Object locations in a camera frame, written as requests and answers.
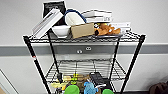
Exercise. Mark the white pouch with blue rim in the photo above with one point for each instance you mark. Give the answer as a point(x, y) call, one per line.
point(75, 17)

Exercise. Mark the blue plush toy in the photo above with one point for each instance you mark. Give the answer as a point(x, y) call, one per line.
point(90, 88)

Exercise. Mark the tan paper bag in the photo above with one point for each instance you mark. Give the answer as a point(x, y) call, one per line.
point(82, 79)

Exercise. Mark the double round wall socket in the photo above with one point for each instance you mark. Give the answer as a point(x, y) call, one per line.
point(88, 48)

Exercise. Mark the orange plush toy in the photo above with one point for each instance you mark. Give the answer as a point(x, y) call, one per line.
point(106, 29)

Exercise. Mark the long grey wall band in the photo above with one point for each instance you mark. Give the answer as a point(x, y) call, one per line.
point(16, 50)

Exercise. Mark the green bowl with blue rim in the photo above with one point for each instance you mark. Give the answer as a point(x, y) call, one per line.
point(107, 91)

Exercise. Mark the small brown cardboard box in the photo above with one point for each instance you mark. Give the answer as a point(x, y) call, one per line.
point(82, 30)

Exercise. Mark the small square wall socket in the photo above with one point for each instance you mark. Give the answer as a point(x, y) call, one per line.
point(79, 51)

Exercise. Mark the pale yellow plush toy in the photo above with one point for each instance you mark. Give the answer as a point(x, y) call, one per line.
point(58, 86)

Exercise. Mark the black flat bag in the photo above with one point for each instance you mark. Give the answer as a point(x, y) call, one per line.
point(97, 79)

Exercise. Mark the stacked white boxes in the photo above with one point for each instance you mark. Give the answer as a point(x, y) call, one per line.
point(98, 15)

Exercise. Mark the black printed box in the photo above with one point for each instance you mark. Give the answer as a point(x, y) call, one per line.
point(55, 6)

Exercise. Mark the white bowl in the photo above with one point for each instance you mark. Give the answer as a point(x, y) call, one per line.
point(61, 30)

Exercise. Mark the plain green bowl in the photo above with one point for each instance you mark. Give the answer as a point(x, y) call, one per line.
point(71, 90)

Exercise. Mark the long white flat box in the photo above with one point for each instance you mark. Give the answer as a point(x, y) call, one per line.
point(46, 23)

